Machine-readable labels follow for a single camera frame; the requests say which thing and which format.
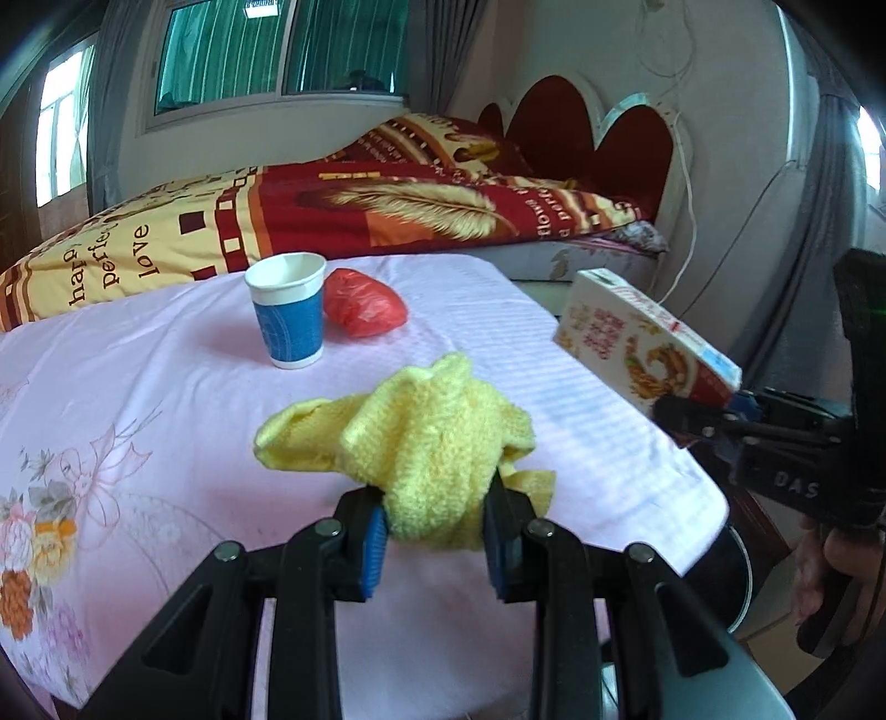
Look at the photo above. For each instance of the grey floral mattress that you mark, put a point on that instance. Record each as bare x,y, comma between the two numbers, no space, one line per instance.
588,253

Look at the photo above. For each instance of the person's right hand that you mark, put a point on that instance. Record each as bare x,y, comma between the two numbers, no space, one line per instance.
841,550

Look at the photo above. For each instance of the pink floral tablecloth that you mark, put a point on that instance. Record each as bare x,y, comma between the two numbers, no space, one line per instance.
173,415

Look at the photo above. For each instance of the blue and white paper cup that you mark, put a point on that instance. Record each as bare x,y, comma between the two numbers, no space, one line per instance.
287,311

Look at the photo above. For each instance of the red plastic bag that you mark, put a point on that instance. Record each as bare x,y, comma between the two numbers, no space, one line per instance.
363,304

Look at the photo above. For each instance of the large window with green glass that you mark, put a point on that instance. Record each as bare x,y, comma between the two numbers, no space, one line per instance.
277,48

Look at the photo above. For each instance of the yellow knitted cloth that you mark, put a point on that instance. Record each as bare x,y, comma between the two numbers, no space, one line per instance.
429,443

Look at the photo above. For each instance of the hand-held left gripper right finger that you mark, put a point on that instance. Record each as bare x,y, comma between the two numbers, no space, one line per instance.
495,547

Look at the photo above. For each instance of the narrow bright window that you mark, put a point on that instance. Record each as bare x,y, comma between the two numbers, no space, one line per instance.
66,124

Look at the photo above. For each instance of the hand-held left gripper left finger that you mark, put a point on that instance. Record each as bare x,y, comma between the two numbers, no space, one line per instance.
374,547

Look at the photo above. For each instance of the red heart-shaped headboard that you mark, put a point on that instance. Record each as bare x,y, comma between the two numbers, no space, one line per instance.
554,124

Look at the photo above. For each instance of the red and yellow printed blanket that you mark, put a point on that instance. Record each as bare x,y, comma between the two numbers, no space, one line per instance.
311,214

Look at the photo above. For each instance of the black trash bin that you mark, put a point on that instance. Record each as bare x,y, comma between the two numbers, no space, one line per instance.
734,581

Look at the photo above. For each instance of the red and white carton box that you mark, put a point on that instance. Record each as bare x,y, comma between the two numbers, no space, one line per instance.
637,339

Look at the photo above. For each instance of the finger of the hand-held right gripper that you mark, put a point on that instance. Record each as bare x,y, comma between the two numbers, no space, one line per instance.
692,419
747,405

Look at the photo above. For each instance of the grey curtain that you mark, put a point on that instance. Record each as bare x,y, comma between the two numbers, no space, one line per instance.
464,55
834,173
114,118

